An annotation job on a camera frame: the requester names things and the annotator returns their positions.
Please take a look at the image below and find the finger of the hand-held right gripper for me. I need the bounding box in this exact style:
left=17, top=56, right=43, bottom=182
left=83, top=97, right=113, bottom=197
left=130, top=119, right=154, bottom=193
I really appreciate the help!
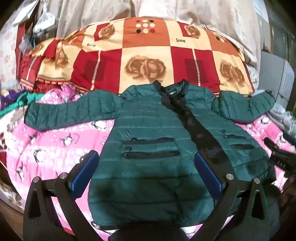
left=264, top=137, right=283, bottom=151

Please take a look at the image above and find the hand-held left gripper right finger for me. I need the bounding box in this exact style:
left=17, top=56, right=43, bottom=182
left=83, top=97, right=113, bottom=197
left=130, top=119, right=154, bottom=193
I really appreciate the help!
left=194, top=153, right=276, bottom=241

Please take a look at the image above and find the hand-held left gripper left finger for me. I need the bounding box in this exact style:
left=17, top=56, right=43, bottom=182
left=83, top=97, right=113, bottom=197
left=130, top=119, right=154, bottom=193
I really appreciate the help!
left=23, top=150, right=100, bottom=241

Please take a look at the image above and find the green puffer jacket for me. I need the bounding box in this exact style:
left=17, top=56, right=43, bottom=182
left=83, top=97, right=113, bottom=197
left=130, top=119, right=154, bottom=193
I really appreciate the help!
left=24, top=80, right=277, bottom=229

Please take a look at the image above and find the grey cloth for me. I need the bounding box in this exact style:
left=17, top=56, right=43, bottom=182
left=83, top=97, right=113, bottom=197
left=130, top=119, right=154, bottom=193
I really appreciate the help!
left=265, top=104, right=296, bottom=138

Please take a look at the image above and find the pink penguin blanket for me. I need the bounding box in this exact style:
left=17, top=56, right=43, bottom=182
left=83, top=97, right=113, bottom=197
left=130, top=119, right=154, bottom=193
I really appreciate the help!
left=0, top=85, right=296, bottom=241

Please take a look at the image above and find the white cabinet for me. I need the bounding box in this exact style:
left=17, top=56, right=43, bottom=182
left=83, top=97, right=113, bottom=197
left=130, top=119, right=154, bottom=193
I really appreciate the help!
left=261, top=51, right=296, bottom=109

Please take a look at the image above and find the green cloth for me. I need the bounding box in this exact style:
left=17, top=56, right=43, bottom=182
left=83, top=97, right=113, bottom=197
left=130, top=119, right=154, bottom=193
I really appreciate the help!
left=0, top=91, right=45, bottom=118

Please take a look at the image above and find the purple cloth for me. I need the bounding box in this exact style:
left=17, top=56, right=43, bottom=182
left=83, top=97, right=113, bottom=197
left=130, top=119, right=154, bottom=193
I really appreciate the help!
left=0, top=89, right=26, bottom=109

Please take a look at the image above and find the red orange checkered quilt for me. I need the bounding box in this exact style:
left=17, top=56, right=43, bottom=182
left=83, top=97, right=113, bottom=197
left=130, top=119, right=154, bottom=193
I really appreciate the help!
left=19, top=17, right=255, bottom=97

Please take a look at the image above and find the white floral cloth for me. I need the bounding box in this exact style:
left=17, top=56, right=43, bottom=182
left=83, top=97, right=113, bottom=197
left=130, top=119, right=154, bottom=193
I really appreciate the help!
left=0, top=23, right=26, bottom=90

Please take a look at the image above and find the pile of plastic bags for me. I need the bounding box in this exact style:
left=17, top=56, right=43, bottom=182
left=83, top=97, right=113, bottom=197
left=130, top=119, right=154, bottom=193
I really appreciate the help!
left=14, top=0, right=57, bottom=59

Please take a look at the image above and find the beige patterned curtain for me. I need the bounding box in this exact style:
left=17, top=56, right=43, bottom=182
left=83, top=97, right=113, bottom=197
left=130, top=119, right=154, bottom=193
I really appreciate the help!
left=37, top=0, right=264, bottom=68

